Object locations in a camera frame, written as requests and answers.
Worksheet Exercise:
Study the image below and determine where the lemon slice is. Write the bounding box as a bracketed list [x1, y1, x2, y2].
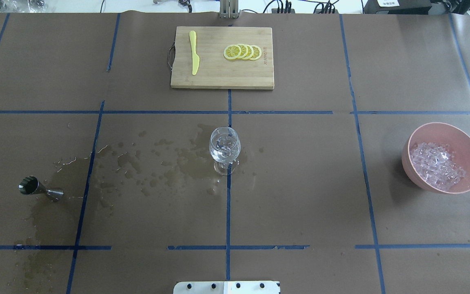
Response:
[237, 44, 248, 59]
[249, 45, 262, 61]
[223, 45, 242, 60]
[242, 45, 254, 60]

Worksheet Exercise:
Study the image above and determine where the bamboo cutting board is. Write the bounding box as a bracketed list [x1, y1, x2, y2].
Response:
[171, 26, 275, 90]

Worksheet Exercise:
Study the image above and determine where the yellow plastic knife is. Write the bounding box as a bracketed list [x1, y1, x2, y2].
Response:
[189, 30, 201, 75]

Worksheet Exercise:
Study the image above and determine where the aluminium frame post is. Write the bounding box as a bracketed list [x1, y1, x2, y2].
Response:
[219, 0, 240, 19]

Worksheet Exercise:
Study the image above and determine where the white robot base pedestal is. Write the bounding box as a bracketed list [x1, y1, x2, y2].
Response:
[173, 281, 281, 294]

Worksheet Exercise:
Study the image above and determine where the pink bowl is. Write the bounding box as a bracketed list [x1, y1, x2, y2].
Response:
[401, 122, 470, 195]

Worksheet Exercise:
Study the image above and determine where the clear wine glass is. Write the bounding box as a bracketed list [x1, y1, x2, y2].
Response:
[209, 127, 241, 176]

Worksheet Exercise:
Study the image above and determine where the steel cocktail jigger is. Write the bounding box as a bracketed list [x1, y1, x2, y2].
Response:
[18, 176, 64, 202]

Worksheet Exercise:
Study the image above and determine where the pile of clear ice cubes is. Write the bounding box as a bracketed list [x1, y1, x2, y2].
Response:
[410, 142, 466, 191]

